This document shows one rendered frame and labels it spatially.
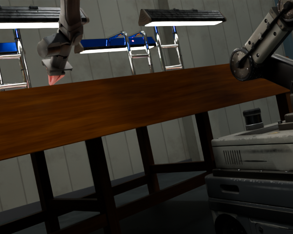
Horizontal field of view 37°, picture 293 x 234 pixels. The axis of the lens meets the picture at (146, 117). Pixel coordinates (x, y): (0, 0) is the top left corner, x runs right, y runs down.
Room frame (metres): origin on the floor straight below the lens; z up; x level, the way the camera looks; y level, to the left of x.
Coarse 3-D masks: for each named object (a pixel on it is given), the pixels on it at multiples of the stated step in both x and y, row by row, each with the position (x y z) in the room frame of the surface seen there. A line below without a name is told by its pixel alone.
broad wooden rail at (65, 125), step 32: (224, 64) 1.90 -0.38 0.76; (0, 96) 1.18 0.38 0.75; (32, 96) 1.25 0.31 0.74; (64, 96) 1.32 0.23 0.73; (96, 96) 1.40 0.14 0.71; (128, 96) 1.50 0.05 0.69; (160, 96) 1.60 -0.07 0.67; (192, 96) 1.72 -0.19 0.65; (224, 96) 1.87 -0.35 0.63; (256, 96) 2.03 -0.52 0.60; (0, 128) 1.17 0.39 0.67; (32, 128) 1.23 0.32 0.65; (64, 128) 1.31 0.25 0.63; (96, 128) 1.39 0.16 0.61; (128, 128) 1.48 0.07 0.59; (0, 160) 1.16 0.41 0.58
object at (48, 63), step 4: (52, 56) 1.58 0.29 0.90; (56, 56) 1.56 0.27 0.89; (60, 56) 1.56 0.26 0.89; (68, 56) 1.58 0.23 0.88; (44, 60) 1.59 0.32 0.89; (48, 60) 1.60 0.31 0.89; (52, 60) 1.58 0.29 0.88; (56, 60) 1.57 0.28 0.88; (60, 60) 1.57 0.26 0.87; (64, 60) 1.57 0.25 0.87; (44, 64) 1.58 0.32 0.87; (48, 64) 1.58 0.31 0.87; (52, 64) 1.58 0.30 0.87; (56, 64) 1.57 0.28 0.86; (60, 64) 1.58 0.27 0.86; (64, 64) 1.59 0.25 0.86; (68, 64) 1.63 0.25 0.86; (48, 68) 1.56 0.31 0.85; (52, 68) 1.57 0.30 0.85; (56, 68) 1.58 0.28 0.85; (60, 68) 1.59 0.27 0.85; (64, 68) 1.60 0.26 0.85; (68, 68) 1.61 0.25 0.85; (72, 68) 1.62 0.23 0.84
